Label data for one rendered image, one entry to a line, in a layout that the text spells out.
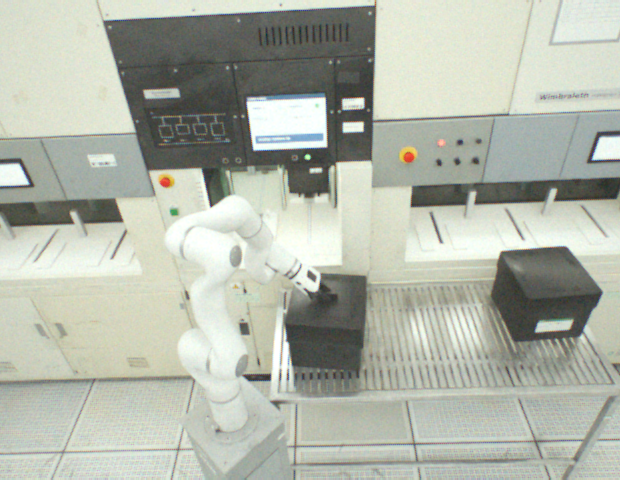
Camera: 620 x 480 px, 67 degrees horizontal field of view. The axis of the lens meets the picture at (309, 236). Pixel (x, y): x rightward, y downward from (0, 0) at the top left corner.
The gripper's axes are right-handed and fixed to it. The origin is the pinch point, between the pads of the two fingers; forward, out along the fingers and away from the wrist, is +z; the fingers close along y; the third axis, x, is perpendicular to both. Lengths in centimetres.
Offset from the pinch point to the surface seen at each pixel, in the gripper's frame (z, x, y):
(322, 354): 13.4, 13.2, -13.8
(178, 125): -78, 1, 27
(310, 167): -16, 9, 85
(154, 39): -101, -20, 28
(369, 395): 32.7, 6.4, -23.7
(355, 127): -30, -42, 37
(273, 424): 9, 30, -39
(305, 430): 64, 83, 2
